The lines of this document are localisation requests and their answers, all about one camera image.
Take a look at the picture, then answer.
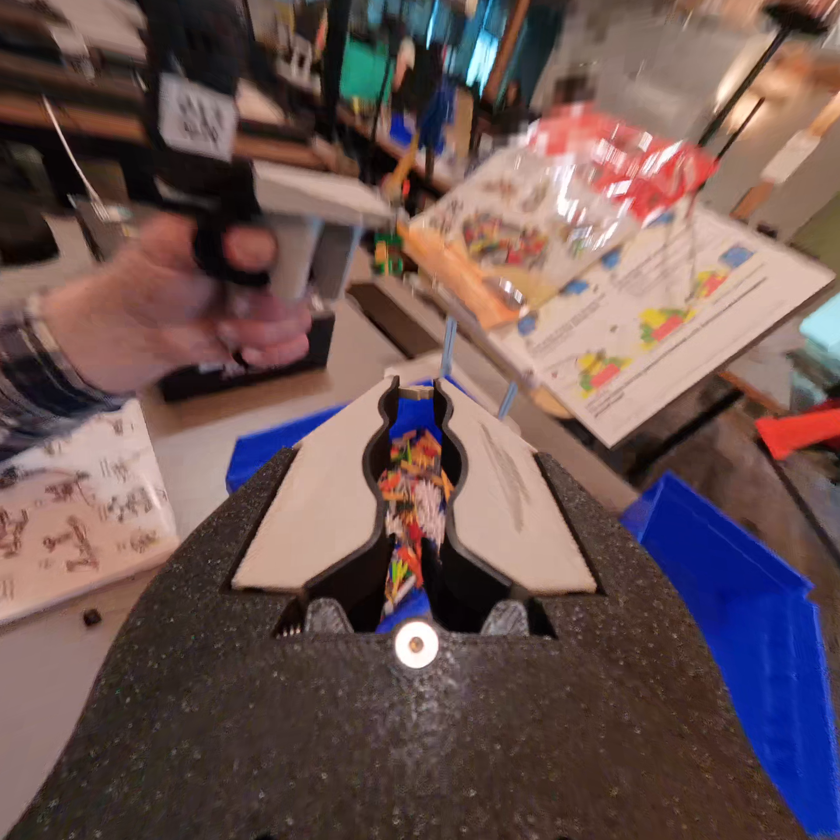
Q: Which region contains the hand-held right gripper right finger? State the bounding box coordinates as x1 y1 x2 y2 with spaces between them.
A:
435 380 599 618

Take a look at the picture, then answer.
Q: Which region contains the printed toy model leaflet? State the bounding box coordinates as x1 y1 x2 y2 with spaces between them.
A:
0 399 181 630

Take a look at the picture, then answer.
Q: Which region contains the blue plastic bin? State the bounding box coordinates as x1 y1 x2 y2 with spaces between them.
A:
225 380 476 634
619 469 840 840

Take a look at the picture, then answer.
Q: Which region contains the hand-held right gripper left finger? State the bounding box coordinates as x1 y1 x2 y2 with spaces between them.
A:
233 378 399 618

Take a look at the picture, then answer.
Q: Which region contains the person's left hand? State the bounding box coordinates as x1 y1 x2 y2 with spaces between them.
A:
38 213 316 397

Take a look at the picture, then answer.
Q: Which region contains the orange traffic cone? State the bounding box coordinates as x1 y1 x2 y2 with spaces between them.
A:
754 402 840 462

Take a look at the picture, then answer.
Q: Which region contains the building instruction sheet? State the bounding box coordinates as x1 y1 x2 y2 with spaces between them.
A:
518 203 837 450

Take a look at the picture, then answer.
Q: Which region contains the black cardboard box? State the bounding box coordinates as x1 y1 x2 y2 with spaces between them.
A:
157 308 337 404

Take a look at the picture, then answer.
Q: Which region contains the green connector orange rod piece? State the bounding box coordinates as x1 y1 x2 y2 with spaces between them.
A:
373 229 406 278

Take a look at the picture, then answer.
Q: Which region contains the toy set packaging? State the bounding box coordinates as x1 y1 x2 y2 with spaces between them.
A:
399 104 721 330

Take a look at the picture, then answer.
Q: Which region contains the pile of colourful toy pieces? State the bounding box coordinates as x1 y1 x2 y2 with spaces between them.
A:
378 427 455 620

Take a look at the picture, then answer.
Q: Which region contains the person's left forearm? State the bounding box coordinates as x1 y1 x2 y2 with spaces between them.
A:
0 296 122 463

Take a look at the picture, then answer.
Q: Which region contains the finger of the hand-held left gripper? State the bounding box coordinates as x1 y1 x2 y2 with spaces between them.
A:
255 159 396 225

